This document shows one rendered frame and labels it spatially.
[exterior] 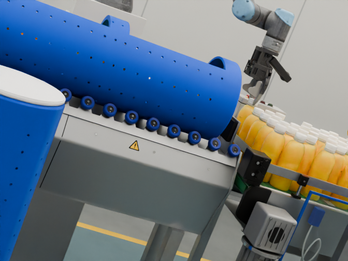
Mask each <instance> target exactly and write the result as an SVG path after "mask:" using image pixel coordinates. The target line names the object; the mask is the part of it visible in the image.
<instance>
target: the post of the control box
mask: <svg viewBox="0 0 348 261"><path fill-rule="evenodd" d="M223 206H224V204H223V205H222V207H221V209H220V210H219V212H218V213H217V215H216V217H215V218H214V220H213V221H212V223H211V225H210V226H209V228H208V229H207V231H206V232H205V234H204V236H203V237H201V236H200V235H198V236H197V238H196V241H195V243H194V245H193V248H192V250H191V252H190V255H189V257H188V259H187V261H200V260H201V257H202V255H203V253H204V251H205V248H206V246H207V244H208V241H209V239H210V236H211V234H212V232H213V229H214V227H215V225H216V222H217V220H218V218H219V216H220V213H221V211H222V209H223Z"/></svg>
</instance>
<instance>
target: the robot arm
mask: <svg viewBox="0 0 348 261"><path fill-rule="evenodd" d="M95 1H97V2H99V3H102V4H105V5H108V6H110V7H113V8H116V9H119V10H122V11H125V12H128V13H132V10H133V0H95ZM231 9H232V13H233V15H234V16H235V17H236V18H237V19H239V20H241V21H244V22H245V23H247V24H251V25H253V26H255V27H258V28H261V29H263V30H266V31H267V33H266V35H265V37H264V40H263V42H262V47H259V46H256V47H255V50H254V52H253V55H252V57H251V59H250V60H248V62H247V64H246V67H245V69H244V73H245V74H247V75H248V76H250V77H252V78H253V79H252V80H251V82H250V83H247V84H244V85H243V86H242V88H243V89H244V90H245V91H246V92H248V93H249V94H250V96H249V98H253V99H254V98H255V99H254V101H253V104H252V105H253V106H254V105H255V104H256V103H258V101H259V100H260V99H261V97H262V95H263V94H264V92H265V91H266V89H267V87H268V84H269V81H270V78H271V75H272V70H273V68H274V70H275V71H276V72H277V73H278V75H279V76H280V79H281V80H283V81H285V82H287V83H288V82H290V81H291V79H292V78H291V77H290V75H289V73H288V72H287V71H286V70H285V69H284V68H283V67H282V65H281V64H280V63H279V61H278V60H277V59H276V58H275V57H274V56H277V57H278V55H279V53H280V52H281V49H282V47H283V45H284V42H285V40H286V38H287V35H288V33H289V31H290V28H291V27H292V23H293V20H294V18H295V15H294V14H293V13H291V12H289V11H287V10H284V9H281V8H277V9H276V10H275V11H271V10H269V9H266V8H264V7H261V6H259V5H257V4H256V3H255V0H233V5H232V8H231ZM278 52H279V53H278ZM273 55H274V56H273ZM261 81H262V82H261Z"/></svg>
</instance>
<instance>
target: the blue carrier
mask: <svg viewBox="0 0 348 261"><path fill-rule="evenodd" d="M64 22H65V23H64ZM7 28H9V30H7ZM21 33H23V35H21ZM129 33H130V26H129V23H128V22H126V21H124V20H121V19H118V18H116V17H113V16H110V15H107V16H106V17H105V18H104V19H103V21H102V23H101V24H99V23H97V22H94V21H91V20H88V19H86V18H83V17H80V16H78V15H75V14H72V13H70V12H67V11H64V10H61V9H58V8H56V7H53V6H50V5H48V4H45V3H42V2H39V1H37V0H0V65H2V66H5V67H9V68H12V69H15V70H18V71H20V72H23V73H25V74H28V75H30V76H33V77H35V78H37V79H39V80H42V81H45V82H46V83H48V84H49V85H51V86H53V87H55V88H56V89H58V90H60V89H62V88H66V89H69V90H70V91H71V93H72V96H74V97H77V98H80V99H81V98H82V97H84V96H90V97H92V98H93V99H94V101H95V104H98V105H101V106H104V105H105V104H107V103H112V104H114V105H115V106H116V108H117V111H120V112H123V113H127V112H128V111H129V110H133V111H135V112H137V113H138V116H139V118H141V119H144V120H148V119H149V118H151V117H154V118H157V119H158V120H159V122H160V125H162V126H165V127H168V126H170V125H171V124H176V125H178V126H179V127H180V129H181V132H184V133H187V134H189V133H190V132H191V131H197V132H199V133H200V135H201V138H202V139H205V140H209V139H211V138H213V137H215V138H217V137H218V136H219V135H220V134H221V133H222V132H223V131H224V129H225V128H226V127H227V125H228V124H229V122H230V120H231V118H232V116H233V114H234V112H235V109H236V106H237V103H238V100H239V96H240V92H241V84H242V74H241V69H240V67H239V65H238V64H237V63H236V62H233V61H231V60H228V59H225V58H223V57H220V56H216V57H214V58H213V59H212V60H211V61H210V62H209V63H205V62H202V61H200V60H197V59H194V58H192V57H189V56H187V55H184V54H181V53H178V52H176V51H172V50H170V49H167V48H164V47H162V46H159V45H156V44H154V43H151V42H148V41H146V40H143V39H140V38H137V37H135V36H132V35H130V34H129ZM35 38H37V40H36V39H35ZM49 43H50V44H49ZM77 52H79V53H78V54H77ZM90 57H92V58H90ZM103 61H104V63H103ZM113 65H114V66H113ZM124 68H125V70H123V69H124ZM149 77H150V79H149ZM161 82H163V83H161ZM173 86H175V87H173ZM186 90H187V92H186ZM198 94H199V96H197V95H198ZM209 99H210V100H209ZM158 105H159V106H158Z"/></svg>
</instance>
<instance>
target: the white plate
mask: <svg viewBox="0 0 348 261"><path fill-rule="evenodd" d="M0 95H3V96H6V97H9V98H12V99H16V100H19V101H22V102H26V103H30V104H36V105H42V106H60V105H62V104H64V103H65V100H66V98H65V96H64V95H63V94H62V93H61V92H60V91H59V90H58V89H56V88H55V87H53V86H51V85H49V84H48V83H46V82H44V81H42V80H39V79H37V78H35V77H33V76H30V75H28V74H25V73H23V72H20V71H18V70H15V69H12V68H9V67H5V66H2V65H0Z"/></svg>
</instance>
